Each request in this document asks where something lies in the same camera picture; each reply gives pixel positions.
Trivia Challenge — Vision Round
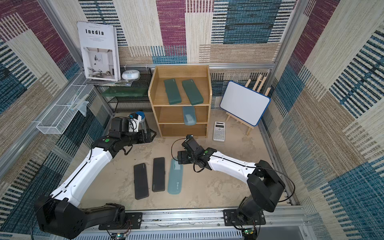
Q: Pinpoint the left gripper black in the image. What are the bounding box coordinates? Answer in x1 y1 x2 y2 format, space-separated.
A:
120 127 157 147

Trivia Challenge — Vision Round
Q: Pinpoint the light blue pencil case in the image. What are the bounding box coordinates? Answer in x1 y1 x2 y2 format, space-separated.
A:
182 106 197 126
168 160 184 195

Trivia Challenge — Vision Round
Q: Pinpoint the black pencil case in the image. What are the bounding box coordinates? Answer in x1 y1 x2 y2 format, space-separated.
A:
152 157 166 192
134 163 149 200

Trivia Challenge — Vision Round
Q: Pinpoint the dark green pencil case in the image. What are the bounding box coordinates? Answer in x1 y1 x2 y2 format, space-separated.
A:
182 79 204 106
164 79 182 105

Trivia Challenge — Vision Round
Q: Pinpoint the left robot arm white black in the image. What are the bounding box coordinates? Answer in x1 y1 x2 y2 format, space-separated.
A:
34 112 157 239

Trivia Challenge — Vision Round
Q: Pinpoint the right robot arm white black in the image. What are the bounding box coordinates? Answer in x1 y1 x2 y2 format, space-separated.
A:
175 136 286 225

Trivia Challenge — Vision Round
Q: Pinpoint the wooden three-tier shelf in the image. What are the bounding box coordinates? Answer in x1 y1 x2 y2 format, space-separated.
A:
148 65 213 138

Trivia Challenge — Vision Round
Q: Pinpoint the blue-lid metal canister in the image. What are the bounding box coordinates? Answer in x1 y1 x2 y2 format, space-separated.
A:
136 111 148 134

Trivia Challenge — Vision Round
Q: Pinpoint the white calculator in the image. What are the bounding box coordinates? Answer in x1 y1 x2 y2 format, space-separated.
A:
213 122 226 142

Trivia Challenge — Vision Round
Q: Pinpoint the green tray on rack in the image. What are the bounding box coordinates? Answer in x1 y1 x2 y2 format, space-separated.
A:
102 87 148 97

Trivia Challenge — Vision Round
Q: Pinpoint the white round device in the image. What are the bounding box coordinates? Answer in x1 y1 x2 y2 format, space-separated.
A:
122 70 141 81

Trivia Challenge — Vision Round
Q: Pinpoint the wooden easel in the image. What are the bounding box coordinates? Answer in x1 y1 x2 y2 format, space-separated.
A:
226 75 271 136

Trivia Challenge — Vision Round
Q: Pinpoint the blue-framed whiteboard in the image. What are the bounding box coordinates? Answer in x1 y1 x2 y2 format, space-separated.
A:
220 81 271 127

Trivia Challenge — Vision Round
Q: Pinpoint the Inedia magazine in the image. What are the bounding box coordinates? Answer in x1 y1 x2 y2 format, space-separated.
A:
77 22 121 82

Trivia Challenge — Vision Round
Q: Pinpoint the black wire rack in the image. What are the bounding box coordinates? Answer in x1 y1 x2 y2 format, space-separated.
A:
95 68 154 113

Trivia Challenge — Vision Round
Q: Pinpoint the white wire basket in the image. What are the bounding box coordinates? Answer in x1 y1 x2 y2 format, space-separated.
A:
37 85 93 135

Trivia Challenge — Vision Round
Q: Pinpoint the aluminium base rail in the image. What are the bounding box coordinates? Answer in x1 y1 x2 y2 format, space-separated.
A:
77 205 316 240

